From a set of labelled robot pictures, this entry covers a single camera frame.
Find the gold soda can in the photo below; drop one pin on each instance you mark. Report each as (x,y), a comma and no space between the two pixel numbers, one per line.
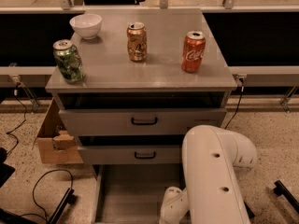
(137,41)

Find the grey metal railing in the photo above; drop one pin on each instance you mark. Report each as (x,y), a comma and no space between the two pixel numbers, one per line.
(149,3)

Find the white bowl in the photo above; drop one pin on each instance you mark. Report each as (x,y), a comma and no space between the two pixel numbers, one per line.
(87,25)

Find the cardboard box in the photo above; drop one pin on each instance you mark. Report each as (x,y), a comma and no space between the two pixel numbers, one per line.
(55,144)

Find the grey top drawer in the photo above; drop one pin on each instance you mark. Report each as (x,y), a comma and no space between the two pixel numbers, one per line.
(110,122)

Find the grey bottom drawer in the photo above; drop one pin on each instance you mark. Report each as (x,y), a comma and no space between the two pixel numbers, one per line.
(133,193)

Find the grey drawer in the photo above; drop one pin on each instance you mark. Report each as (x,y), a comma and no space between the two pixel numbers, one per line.
(110,122)
(133,193)
(160,154)

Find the black stand leg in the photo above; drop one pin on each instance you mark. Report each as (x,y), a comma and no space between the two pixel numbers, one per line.
(281,190)
(69,198)

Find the black stand leg left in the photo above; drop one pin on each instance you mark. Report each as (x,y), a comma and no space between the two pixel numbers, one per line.
(69,198)

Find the red Coca-Cola can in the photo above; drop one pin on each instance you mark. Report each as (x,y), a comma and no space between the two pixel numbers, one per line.
(193,51)

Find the black stand leg right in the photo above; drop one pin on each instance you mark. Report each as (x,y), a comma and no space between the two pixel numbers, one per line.
(281,190)

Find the black power adapter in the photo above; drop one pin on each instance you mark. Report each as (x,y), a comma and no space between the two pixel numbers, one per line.
(250,213)

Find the grey middle drawer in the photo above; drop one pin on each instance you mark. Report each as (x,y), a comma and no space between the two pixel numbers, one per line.
(160,154)

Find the grey drawer cabinet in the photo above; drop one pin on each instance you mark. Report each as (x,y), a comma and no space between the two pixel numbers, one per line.
(112,81)

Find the green soda can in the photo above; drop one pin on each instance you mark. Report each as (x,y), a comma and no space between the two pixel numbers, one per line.
(68,60)

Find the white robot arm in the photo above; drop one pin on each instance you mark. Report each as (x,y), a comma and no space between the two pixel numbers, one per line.
(210,156)

